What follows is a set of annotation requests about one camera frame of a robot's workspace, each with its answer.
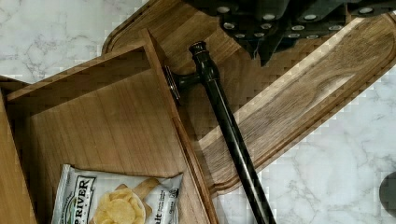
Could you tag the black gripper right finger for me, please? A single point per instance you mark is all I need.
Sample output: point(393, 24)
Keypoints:
point(312, 19)

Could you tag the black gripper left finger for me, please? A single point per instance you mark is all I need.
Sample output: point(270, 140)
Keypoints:
point(258, 26)

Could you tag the wooden drawer with black handle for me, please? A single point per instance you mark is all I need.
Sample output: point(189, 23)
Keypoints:
point(114, 114)

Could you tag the wooden drawer cabinet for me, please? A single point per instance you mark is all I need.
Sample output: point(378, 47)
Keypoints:
point(15, 202)

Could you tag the wooden cutting board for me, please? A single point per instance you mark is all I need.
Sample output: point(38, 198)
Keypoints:
point(278, 104)

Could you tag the black round lid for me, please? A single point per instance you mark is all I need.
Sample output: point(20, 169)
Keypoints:
point(387, 193)

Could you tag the potato chips bag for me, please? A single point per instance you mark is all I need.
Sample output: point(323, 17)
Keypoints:
point(89, 197)

